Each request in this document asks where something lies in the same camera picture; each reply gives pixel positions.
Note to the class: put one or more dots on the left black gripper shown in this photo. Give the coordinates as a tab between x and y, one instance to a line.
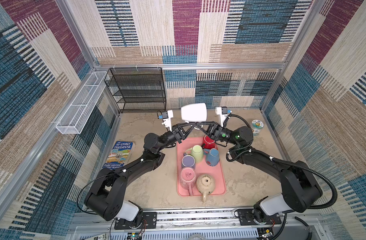
176	134

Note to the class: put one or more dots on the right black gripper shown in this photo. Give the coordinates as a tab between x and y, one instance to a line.
213	130

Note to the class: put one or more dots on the red ceramic mug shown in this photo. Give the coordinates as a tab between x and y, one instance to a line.
208	143

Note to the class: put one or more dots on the white ceramic mug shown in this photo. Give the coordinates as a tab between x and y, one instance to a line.
194	112

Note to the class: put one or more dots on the light green ceramic mug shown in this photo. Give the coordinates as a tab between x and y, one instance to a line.
196	152

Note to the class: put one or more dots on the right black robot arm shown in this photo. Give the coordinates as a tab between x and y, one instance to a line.
300	190

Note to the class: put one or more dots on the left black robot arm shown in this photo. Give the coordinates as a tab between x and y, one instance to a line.
107	192

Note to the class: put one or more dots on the blue dotted ceramic mug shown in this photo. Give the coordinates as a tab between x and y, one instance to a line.
212	156

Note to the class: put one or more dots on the purple ceramic mug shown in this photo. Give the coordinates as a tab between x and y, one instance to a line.
188	161

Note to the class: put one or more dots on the pink ghost pattern mug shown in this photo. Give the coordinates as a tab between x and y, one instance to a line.
187	179

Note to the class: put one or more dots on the pink plastic tray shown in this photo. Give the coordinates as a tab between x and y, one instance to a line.
201	168

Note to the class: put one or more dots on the green lidded yogurt cup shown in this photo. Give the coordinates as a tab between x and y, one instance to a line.
257	126

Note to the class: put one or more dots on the blue treehouse paperback book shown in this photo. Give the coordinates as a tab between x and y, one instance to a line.
119	155

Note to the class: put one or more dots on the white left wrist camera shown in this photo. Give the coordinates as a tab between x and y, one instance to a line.
166	119

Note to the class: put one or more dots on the black wire mesh shelf rack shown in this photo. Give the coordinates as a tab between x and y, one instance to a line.
137	90

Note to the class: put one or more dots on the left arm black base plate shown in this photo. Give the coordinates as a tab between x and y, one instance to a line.
143	220

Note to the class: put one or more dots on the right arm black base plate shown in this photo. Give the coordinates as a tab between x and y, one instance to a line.
248	218

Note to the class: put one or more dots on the white wire mesh basket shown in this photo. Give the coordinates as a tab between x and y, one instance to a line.
77	114

